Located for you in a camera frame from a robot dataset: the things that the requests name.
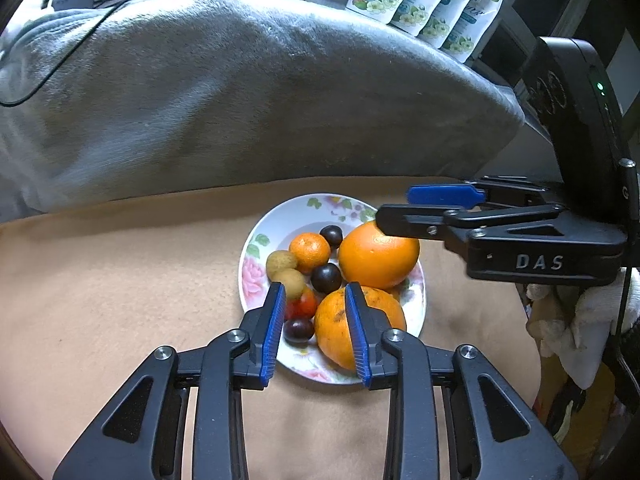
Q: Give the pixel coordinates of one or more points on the yellowish longan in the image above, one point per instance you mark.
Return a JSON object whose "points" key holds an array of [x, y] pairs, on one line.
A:
{"points": [[281, 262], [292, 282]]}

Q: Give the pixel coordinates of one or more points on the dark purple grape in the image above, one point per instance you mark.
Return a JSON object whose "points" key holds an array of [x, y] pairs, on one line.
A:
{"points": [[331, 234], [299, 330], [326, 278]]}

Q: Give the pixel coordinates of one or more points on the tan cloth mat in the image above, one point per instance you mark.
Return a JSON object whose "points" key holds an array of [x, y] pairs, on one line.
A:
{"points": [[125, 285]]}

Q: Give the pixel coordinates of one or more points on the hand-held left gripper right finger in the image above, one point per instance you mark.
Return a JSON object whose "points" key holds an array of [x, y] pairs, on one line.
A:
{"points": [[357, 335]]}

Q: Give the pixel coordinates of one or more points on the large scarred orange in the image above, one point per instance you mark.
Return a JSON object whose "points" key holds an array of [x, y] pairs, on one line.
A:
{"points": [[332, 330]]}

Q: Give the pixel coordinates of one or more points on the small mandarin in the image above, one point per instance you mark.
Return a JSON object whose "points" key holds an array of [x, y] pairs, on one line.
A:
{"points": [[310, 251]]}

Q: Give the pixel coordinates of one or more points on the white floral plate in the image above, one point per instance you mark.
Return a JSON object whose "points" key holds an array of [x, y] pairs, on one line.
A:
{"points": [[300, 217]]}

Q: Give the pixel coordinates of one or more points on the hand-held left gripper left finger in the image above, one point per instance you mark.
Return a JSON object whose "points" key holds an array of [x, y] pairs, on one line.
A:
{"points": [[274, 330]]}

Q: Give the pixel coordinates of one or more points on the grey blanket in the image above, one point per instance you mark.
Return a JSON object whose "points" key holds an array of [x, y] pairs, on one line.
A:
{"points": [[250, 85]]}

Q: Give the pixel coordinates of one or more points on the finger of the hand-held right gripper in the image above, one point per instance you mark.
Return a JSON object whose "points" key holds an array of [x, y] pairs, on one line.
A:
{"points": [[440, 194], [410, 220]]}

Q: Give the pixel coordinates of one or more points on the red tomato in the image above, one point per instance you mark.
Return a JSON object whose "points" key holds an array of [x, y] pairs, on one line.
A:
{"points": [[306, 305]]}

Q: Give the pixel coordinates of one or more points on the person's right hand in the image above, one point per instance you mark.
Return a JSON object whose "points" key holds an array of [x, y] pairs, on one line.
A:
{"points": [[590, 340]]}

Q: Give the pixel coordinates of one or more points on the large smooth orange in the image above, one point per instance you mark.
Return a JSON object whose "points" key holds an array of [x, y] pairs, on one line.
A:
{"points": [[378, 260]]}

